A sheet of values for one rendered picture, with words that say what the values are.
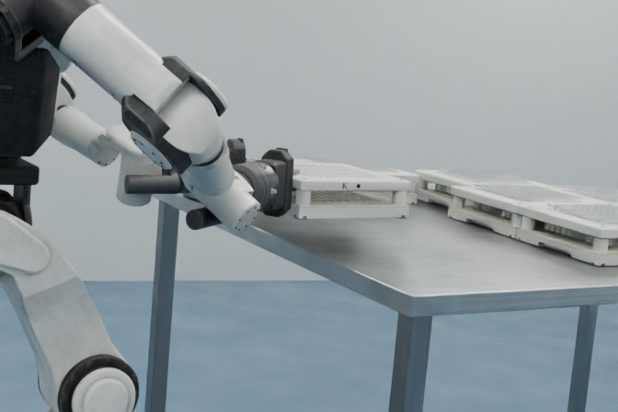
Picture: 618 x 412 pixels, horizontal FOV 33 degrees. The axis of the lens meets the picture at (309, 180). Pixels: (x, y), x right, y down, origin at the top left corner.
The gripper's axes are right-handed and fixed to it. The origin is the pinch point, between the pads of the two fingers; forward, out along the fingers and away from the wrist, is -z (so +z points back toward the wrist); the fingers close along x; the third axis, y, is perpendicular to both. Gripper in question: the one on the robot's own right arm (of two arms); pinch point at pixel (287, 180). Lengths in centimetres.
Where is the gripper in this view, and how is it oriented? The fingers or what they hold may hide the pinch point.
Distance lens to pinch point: 194.0
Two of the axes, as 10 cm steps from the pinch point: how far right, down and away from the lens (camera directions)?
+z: -4.6, 0.9, -8.9
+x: -0.7, 9.9, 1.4
